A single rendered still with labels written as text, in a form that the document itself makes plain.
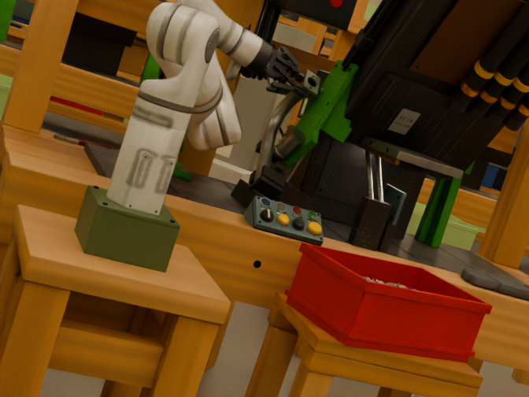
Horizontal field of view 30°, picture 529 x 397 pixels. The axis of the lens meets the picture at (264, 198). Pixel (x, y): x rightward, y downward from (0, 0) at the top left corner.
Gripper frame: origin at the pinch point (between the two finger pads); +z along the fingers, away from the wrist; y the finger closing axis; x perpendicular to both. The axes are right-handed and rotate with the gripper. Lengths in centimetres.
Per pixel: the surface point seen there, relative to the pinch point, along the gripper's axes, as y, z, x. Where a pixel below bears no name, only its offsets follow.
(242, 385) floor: 19, 89, 163
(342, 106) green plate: -6.3, 7.3, -6.9
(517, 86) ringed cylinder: -3.9, 30.7, -36.8
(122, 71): 457, 82, 514
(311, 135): -14.8, 3.7, -2.5
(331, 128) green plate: -10.1, 7.7, -3.3
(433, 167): -20.4, 24.7, -19.5
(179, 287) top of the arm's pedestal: -80, -24, -23
